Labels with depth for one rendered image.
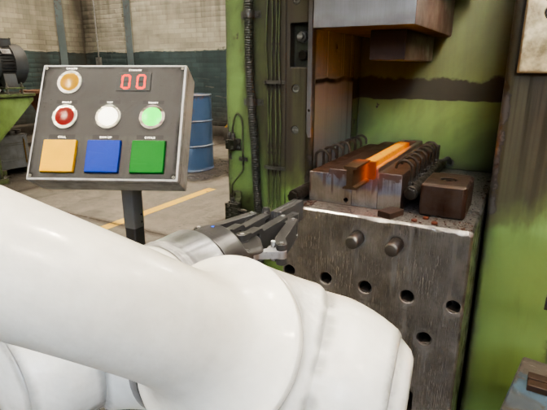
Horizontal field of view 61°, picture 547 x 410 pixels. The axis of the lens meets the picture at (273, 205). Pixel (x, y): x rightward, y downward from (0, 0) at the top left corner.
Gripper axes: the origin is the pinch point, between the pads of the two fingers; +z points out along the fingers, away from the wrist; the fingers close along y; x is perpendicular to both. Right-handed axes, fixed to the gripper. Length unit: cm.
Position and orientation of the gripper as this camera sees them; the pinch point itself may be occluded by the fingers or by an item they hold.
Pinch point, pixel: (287, 215)
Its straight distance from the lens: 65.2
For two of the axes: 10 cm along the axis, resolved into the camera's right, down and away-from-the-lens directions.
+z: 4.8, -2.5, 8.4
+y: 8.8, 1.3, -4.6
